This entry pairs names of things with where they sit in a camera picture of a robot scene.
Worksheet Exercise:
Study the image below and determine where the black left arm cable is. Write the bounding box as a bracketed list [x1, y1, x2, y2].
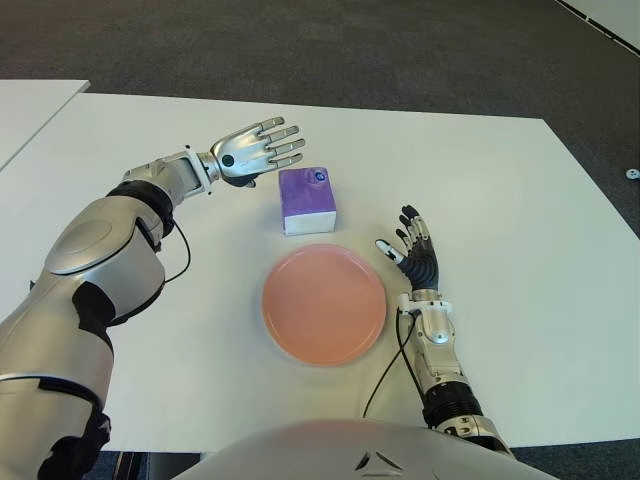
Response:
[160, 219, 192, 286]

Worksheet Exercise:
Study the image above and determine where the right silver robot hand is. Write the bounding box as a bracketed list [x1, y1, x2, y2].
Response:
[374, 203, 442, 291]

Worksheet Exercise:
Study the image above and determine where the purple tissue paper pack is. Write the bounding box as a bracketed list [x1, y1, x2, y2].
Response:
[277, 167, 339, 237]

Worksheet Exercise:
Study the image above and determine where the adjacent white table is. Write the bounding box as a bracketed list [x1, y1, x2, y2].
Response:
[0, 79, 91, 171]

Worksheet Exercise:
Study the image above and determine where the black table leg frame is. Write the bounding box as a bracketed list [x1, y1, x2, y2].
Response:
[113, 451, 204, 480]

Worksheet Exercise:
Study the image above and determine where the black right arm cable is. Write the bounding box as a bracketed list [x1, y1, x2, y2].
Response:
[362, 307, 431, 419]

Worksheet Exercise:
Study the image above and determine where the silver robot torso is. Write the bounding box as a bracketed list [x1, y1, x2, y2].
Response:
[172, 418, 566, 480]

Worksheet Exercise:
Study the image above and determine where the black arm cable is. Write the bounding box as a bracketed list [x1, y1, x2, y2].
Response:
[160, 219, 192, 286]
[362, 307, 431, 419]

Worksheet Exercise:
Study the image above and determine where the pink round plate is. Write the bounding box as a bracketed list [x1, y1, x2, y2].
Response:
[261, 243, 389, 368]

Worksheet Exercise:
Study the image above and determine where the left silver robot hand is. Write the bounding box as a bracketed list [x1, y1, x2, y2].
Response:
[209, 116, 306, 189]

